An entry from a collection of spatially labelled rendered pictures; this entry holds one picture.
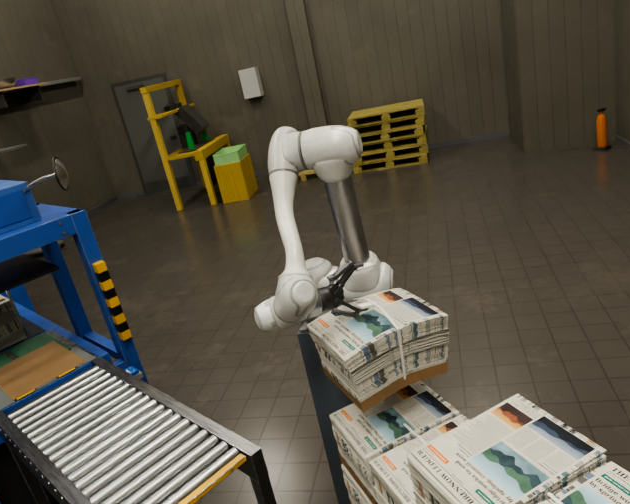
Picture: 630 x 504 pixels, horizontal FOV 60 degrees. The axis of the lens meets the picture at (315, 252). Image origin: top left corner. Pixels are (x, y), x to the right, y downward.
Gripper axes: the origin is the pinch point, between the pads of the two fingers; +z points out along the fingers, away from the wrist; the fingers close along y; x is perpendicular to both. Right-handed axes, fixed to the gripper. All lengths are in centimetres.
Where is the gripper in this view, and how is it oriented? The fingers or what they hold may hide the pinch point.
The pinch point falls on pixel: (371, 283)
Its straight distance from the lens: 185.4
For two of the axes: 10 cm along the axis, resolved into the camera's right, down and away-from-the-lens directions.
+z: 8.9, -2.5, 3.7
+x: 4.3, 2.5, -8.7
